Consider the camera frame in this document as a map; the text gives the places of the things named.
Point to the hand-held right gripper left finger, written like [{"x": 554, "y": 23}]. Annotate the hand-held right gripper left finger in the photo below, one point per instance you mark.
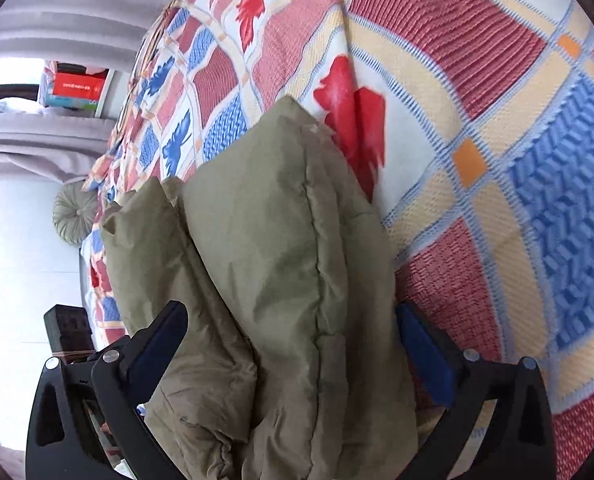
[{"x": 157, "y": 350}]

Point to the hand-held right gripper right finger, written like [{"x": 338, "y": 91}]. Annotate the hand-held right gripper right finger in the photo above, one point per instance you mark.
[{"x": 427, "y": 355}]

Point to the olive green puffer jacket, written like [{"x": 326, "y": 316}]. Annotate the olive green puffer jacket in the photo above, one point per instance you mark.
[{"x": 277, "y": 260}]

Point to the dark bedside cabinet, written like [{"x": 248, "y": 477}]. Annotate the dark bedside cabinet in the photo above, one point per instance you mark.
[{"x": 67, "y": 327}]

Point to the round green cushion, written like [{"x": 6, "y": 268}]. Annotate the round green cushion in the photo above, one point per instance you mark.
[{"x": 76, "y": 212}]

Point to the grey curtain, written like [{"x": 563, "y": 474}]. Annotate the grey curtain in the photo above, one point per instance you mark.
[
  {"x": 37, "y": 145},
  {"x": 77, "y": 10}
]

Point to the leaf patchwork blanket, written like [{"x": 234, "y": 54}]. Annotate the leaf patchwork blanket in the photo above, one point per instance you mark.
[{"x": 477, "y": 110}]

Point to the teal box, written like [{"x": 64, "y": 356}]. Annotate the teal box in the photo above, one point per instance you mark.
[{"x": 69, "y": 103}]

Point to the white shelf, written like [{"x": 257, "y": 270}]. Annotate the white shelf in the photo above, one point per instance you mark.
[{"x": 106, "y": 92}]

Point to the red box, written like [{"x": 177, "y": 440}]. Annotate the red box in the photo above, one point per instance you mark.
[{"x": 79, "y": 85}]

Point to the window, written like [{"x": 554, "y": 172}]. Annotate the window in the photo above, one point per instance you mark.
[{"x": 12, "y": 80}]

